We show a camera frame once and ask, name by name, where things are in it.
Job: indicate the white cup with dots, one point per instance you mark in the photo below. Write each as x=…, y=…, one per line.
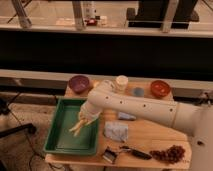
x=121, y=83

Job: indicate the bunch of red grapes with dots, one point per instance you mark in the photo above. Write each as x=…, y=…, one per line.
x=172, y=155

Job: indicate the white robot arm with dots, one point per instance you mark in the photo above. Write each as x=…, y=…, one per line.
x=196, y=121

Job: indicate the red bowl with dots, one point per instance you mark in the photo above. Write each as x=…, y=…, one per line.
x=160, y=88

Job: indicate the orange fruit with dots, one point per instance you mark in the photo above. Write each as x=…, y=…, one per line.
x=95, y=84

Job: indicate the black handled peeler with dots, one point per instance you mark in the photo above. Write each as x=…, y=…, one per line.
x=136, y=153

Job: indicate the purple bowl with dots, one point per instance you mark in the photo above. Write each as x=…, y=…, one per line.
x=79, y=83

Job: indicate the blue sponge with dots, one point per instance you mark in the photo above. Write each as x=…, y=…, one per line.
x=125, y=116

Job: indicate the blue folded cloth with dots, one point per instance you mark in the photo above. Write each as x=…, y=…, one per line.
x=116, y=131

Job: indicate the blue cup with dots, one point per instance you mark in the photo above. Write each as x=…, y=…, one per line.
x=138, y=92

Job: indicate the yellow banana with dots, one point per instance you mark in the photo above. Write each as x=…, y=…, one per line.
x=79, y=125

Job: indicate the white bottle in background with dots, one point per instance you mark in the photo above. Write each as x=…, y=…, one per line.
x=89, y=9

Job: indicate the black office chair base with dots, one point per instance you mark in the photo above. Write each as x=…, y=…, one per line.
x=4, y=110

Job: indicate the metal binder clip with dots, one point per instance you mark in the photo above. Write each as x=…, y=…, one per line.
x=109, y=155

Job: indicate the green plastic tray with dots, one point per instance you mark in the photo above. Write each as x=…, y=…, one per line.
x=61, y=141

